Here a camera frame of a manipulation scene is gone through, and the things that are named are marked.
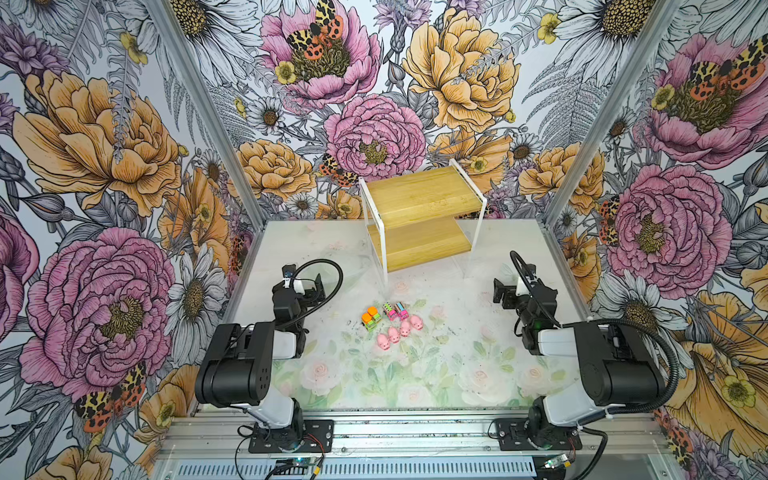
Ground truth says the pink green striped toy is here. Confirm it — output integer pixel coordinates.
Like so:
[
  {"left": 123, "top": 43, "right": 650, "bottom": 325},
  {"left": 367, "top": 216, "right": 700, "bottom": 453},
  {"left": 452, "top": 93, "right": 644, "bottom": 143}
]
[{"left": 383, "top": 303, "right": 398, "bottom": 321}]

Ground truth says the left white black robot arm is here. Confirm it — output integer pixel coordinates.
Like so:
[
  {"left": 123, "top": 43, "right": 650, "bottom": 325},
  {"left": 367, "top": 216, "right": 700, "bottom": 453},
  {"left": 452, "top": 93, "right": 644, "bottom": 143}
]
[{"left": 194, "top": 264, "right": 326, "bottom": 453}]

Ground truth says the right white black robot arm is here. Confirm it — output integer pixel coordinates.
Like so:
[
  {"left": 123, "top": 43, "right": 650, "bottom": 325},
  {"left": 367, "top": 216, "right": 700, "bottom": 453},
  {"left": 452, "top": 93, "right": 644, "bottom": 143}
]
[{"left": 493, "top": 279, "right": 680, "bottom": 450}]

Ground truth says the orange green toy car lower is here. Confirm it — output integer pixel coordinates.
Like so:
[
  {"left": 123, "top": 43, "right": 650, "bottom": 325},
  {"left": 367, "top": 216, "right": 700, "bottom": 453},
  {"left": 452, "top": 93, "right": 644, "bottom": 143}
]
[{"left": 361, "top": 313, "right": 379, "bottom": 331}]

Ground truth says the orange green toy car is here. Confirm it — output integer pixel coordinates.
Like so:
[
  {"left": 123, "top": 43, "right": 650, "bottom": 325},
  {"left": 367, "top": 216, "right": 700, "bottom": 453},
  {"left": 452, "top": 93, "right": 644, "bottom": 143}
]
[
  {"left": 361, "top": 313, "right": 379, "bottom": 331},
  {"left": 367, "top": 307, "right": 381, "bottom": 321}
]

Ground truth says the orange green toy car upper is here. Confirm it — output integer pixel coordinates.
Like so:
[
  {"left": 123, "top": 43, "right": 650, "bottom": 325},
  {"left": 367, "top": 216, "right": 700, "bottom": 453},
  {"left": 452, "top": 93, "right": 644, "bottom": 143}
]
[{"left": 367, "top": 307, "right": 381, "bottom": 321}]

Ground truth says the green circuit board right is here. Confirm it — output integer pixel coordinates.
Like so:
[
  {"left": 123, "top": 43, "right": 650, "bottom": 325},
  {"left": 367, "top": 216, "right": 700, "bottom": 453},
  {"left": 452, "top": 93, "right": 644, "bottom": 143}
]
[{"left": 543, "top": 453, "right": 571, "bottom": 469}]

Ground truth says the green circuit board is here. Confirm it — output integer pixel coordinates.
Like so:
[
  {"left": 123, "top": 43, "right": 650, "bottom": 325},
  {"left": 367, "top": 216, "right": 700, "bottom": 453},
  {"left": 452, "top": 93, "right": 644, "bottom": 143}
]
[
  {"left": 275, "top": 457, "right": 320, "bottom": 475},
  {"left": 543, "top": 453, "right": 571, "bottom": 469}
]

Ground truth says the green circuit board left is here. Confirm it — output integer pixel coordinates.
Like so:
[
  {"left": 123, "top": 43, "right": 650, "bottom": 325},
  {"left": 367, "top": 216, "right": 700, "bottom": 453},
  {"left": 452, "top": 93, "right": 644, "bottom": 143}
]
[{"left": 275, "top": 457, "right": 320, "bottom": 475}]

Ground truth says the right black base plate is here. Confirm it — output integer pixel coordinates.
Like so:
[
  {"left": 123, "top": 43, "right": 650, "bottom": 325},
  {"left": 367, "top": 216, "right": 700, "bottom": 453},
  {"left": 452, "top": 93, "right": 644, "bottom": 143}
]
[{"left": 491, "top": 417, "right": 583, "bottom": 451}]

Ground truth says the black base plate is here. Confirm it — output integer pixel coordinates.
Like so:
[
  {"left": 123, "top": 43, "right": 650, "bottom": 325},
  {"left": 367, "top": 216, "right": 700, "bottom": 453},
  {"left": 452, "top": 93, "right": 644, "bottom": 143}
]
[
  {"left": 247, "top": 420, "right": 335, "bottom": 454},
  {"left": 491, "top": 417, "right": 583, "bottom": 451}
]

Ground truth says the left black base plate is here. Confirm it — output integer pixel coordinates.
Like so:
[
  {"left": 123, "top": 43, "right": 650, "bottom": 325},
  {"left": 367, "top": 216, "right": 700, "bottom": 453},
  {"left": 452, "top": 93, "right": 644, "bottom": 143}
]
[{"left": 247, "top": 420, "right": 335, "bottom": 454}]

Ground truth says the wooden two-tier white-frame shelf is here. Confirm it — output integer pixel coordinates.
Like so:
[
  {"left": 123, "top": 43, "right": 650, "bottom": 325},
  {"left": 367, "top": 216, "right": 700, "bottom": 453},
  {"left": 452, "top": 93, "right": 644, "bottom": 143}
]
[{"left": 359, "top": 159, "right": 488, "bottom": 287}]

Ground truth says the right black corrugated cable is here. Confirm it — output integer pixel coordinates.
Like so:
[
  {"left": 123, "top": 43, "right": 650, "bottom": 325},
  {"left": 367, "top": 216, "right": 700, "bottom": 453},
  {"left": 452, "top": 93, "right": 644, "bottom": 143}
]
[{"left": 509, "top": 250, "right": 681, "bottom": 415}]

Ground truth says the aluminium front rail frame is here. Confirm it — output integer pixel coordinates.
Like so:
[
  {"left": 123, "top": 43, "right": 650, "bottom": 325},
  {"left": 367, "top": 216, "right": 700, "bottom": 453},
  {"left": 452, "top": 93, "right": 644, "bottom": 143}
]
[{"left": 150, "top": 410, "right": 685, "bottom": 479}]

